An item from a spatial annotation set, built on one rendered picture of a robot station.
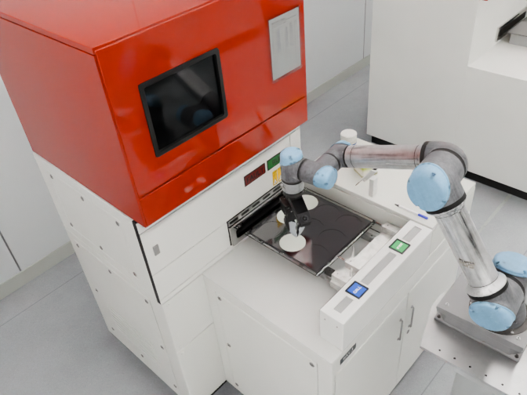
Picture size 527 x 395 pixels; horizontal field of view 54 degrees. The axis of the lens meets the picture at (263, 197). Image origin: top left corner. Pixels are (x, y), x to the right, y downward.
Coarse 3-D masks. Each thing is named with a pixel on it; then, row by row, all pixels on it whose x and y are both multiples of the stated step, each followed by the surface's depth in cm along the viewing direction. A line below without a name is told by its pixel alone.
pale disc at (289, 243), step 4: (284, 236) 204; (288, 236) 204; (292, 236) 203; (300, 236) 203; (280, 240) 202; (284, 240) 202; (288, 240) 202; (292, 240) 202; (296, 240) 201; (300, 240) 201; (304, 240) 201; (280, 244) 200; (284, 244) 200; (288, 244) 200; (292, 244) 200; (296, 244) 200; (300, 244) 199; (304, 244) 199; (284, 248) 198; (288, 248) 198; (292, 248) 198; (296, 248) 198; (300, 248) 197
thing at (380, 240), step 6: (378, 234) 203; (384, 234) 203; (378, 240) 201; (384, 240) 200; (366, 246) 198; (372, 246) 198; (378, 246) 198; (360, 252) 196; (366, 252) 196; (372, 252) 196; (354, 258) 194; (360, 258) 194; (366, 258) 194; (342, 270) 190; (348, 270) 190; (330, 282) 187; (336, 288) 186
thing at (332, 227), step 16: (304, 192) 224; (320, 208) 215; (336, 208) 214; (272, 224) 210; (320, 224) 207; (336, 224) 207; (352, 224) 206; (368, 224) 205; (272, 240) 202; (320, 240) 200; (336, 240) 200; (304, 256) 194; (320, 256) 194
